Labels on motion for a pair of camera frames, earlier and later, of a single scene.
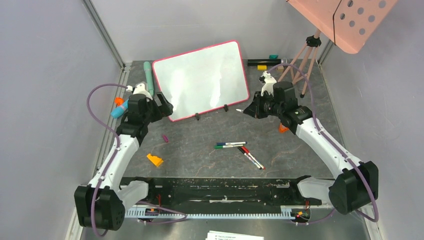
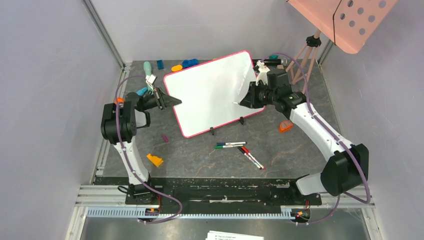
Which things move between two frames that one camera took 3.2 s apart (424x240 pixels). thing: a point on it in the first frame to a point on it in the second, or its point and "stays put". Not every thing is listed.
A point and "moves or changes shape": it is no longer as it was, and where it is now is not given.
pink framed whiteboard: (203, 80) moves or changes shape
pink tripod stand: (301, 67) stays put
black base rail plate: (213, 193) stays put
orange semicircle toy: (282, 129) stays put
